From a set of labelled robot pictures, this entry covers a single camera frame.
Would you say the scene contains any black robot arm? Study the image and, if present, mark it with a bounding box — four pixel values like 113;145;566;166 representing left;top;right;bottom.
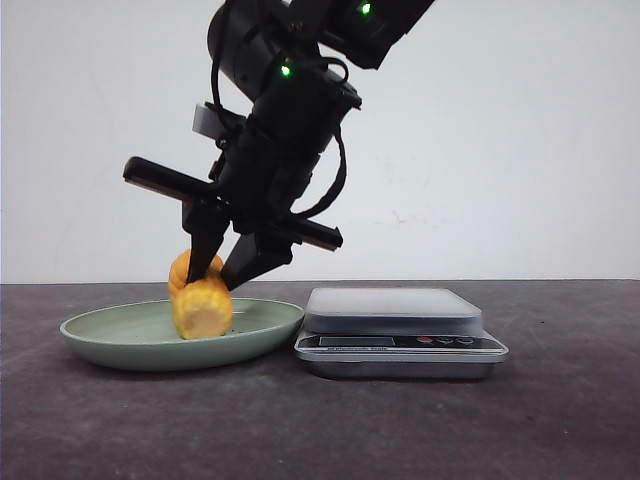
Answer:
123;1;429;289

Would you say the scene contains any silver digital kitchen scale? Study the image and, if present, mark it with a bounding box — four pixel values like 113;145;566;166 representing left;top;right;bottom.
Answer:
294;287;509;379

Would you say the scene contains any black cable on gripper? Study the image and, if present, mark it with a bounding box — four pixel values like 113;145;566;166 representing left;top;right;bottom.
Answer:
289;128;348;216

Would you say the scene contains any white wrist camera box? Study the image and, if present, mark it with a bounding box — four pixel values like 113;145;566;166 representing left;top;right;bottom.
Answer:
192;102;228;140

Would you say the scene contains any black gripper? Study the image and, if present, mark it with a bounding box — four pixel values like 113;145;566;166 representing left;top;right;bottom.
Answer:
123;115;342;291

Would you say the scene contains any yellow corn cob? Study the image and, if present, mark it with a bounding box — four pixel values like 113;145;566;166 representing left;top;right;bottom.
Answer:
168;249;233;340

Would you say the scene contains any green oval plate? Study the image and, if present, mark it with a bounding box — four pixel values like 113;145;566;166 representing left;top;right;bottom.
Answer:
59;297;304;372

